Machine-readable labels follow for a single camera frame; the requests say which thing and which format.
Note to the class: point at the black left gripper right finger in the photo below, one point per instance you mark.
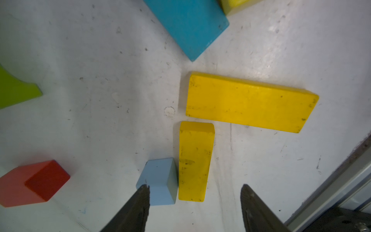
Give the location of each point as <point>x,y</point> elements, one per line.
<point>257,217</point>

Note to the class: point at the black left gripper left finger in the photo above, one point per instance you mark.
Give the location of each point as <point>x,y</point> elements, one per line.
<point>132,217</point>

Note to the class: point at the yellow long block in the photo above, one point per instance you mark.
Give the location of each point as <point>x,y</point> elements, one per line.
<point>195,153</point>
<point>247,102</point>

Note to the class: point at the light blue small cube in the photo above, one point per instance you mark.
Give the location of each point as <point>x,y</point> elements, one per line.
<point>160,175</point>

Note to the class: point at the red block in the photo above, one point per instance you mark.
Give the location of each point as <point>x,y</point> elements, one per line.
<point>32,184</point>

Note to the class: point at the yellow long block upright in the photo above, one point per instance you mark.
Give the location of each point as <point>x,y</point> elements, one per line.
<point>247,102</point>

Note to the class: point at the green arch block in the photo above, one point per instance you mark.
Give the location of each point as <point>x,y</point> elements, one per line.
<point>14,91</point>

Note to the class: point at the teal long block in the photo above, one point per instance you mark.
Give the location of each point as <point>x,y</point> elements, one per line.
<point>194,25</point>

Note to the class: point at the yellow short block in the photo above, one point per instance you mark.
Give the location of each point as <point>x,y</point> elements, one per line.
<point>230,7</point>

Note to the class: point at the aluminium rail frame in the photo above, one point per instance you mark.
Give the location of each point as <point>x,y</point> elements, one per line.
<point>336,188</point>

